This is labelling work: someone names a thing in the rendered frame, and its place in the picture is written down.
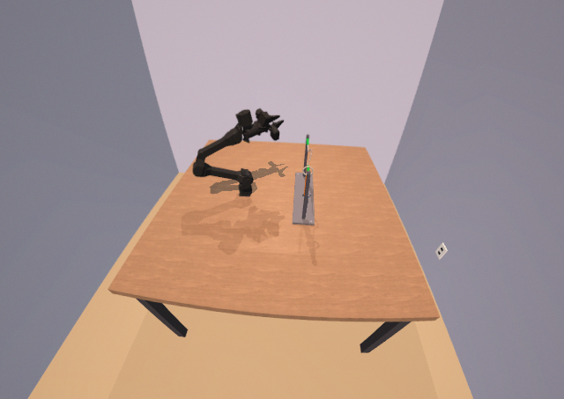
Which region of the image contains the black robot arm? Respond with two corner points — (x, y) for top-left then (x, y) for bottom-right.
(192, 110), (271, 196)

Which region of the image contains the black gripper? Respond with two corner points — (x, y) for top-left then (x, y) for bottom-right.
(253, 115), (284, 140)

